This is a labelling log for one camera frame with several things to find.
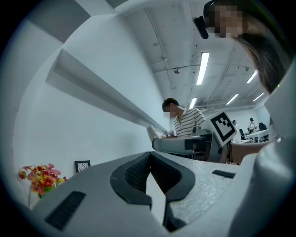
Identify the black picture frame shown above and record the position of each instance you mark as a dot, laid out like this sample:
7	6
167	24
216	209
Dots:
82	166

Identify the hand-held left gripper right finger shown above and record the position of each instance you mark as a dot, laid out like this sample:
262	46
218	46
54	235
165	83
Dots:
199	185

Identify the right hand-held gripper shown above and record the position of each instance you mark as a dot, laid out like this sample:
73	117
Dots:
223	127

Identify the ceiling tube light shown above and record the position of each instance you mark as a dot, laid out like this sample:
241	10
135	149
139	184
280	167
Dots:
258	97
252	76
232	99
193	103
203	68

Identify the white office table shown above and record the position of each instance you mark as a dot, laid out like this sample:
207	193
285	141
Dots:
259	133

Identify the colourful artificial flower bouquet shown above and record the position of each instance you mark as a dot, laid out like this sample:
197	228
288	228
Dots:
42	179

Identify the round ceiling fixture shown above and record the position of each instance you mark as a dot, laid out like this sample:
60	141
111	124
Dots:
177	71

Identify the black head-mounted camera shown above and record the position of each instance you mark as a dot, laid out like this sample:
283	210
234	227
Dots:
201	26

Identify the person's right forearm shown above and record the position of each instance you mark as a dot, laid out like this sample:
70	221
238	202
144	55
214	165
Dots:
245	150

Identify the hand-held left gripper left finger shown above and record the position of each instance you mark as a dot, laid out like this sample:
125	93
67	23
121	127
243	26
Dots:
97	185

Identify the person's head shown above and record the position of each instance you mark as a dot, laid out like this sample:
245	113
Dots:
227	20

